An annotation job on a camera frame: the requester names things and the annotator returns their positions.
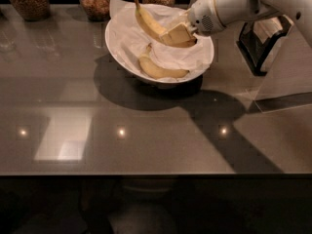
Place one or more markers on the middle glass jar with nuts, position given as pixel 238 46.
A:
pixel 96 10

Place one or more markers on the yellow banana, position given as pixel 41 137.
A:
pixel 149 24
pixel 155 71

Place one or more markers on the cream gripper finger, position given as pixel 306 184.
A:
pixel 181 20
pixel 178 35

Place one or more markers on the white ceramic bowl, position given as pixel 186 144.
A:
pixel 112 46

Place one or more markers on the clear acrylic display stand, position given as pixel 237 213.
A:
pixel 288 82

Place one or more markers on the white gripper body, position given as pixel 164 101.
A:
pixel 202 16

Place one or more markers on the white crumpled paper liner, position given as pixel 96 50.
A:
pixel 130 33

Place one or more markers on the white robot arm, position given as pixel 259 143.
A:
pixel 299 11

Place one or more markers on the left glass jar with grains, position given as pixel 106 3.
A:
pixel 32 10

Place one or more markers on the black napkin holder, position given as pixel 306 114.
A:
pixel 259 42

